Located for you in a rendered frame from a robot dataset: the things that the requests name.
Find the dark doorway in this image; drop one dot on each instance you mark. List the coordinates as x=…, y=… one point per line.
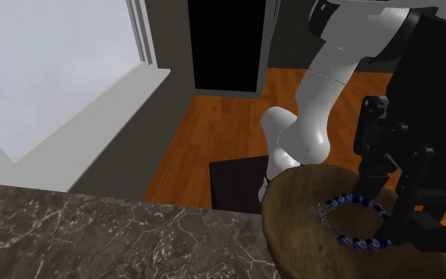
x=226, y=38

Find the large bright window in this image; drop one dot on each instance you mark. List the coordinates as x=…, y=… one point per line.
x=52, y=58

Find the dark robot stand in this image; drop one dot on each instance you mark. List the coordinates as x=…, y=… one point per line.
x=238, y=185

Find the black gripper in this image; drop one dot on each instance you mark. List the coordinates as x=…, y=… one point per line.
x=435, y=81

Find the brown wooden bowl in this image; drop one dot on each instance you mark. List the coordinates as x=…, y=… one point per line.
x=296, y=231

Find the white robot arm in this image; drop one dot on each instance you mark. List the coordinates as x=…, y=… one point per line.
x=315, y=116

